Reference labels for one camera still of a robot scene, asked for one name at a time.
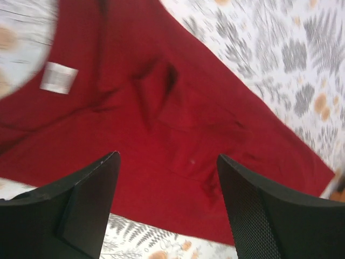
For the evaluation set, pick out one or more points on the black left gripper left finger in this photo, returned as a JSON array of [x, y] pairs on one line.
[[64, 219]]

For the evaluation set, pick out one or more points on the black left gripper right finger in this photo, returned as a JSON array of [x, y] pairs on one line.
[[269, 220]]

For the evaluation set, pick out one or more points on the dark red t-shirt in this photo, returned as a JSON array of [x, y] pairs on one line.
[[150, 90]]

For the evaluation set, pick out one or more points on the floral patterned table mat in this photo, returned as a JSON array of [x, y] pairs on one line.
[[290, 54]]

